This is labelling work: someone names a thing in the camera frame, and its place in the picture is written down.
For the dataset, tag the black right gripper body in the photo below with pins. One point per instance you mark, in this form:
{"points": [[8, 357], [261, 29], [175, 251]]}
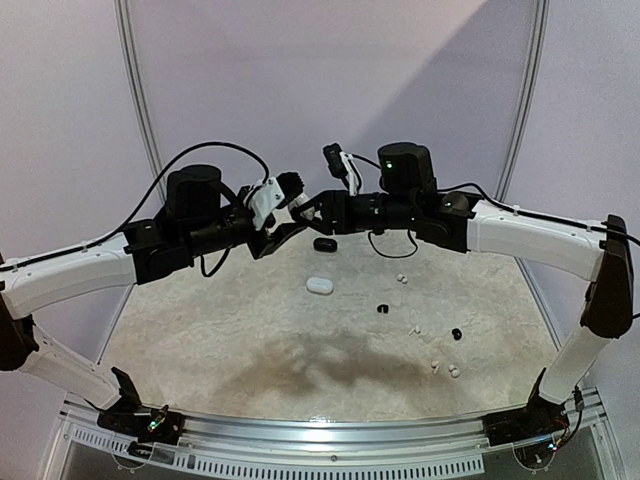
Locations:
{"points": [[338, 211]]}

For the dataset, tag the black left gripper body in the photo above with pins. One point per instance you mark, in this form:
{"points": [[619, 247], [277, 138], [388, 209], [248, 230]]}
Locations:
{"points": [[264, 244]]}

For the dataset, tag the white oval earbud charging case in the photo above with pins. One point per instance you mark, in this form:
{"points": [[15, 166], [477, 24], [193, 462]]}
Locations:
{"points": [[319, 286]]}

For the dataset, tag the white stem earbud charging case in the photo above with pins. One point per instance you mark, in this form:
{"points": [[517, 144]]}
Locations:
{"points": [[298, 201]]}

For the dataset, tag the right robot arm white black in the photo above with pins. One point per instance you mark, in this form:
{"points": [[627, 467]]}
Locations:
{"points": [[465, 219]]}

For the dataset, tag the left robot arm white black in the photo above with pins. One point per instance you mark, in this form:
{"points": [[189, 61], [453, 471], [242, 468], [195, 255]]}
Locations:
{"points": [[201, 215]]}

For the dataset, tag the black earbud charging case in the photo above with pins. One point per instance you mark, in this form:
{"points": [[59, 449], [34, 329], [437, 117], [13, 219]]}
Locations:
{"points": [[325, 245]]}

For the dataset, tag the white round earbud near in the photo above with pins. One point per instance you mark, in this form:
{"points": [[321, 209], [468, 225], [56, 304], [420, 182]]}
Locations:
{"points": [[454, 371]]}

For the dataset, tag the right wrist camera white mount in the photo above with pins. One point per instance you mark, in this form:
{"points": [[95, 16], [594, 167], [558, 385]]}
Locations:
{"points": [[341, 167]]}

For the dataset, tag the left aluminium wall post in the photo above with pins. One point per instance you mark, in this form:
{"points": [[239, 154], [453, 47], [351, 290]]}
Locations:
{"points": [[133, 72]]}

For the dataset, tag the aluminium wall post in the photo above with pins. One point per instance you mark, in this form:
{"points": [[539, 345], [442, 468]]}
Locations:
{"points": [[540, 11], [133, 72]]}

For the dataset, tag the aluminium front rail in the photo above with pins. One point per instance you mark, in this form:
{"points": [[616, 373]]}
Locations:
{"points": [[219, 447]]}

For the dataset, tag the right aluminium wall post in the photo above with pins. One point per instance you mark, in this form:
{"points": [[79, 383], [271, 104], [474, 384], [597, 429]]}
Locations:
{"points": [[540, 11]]}

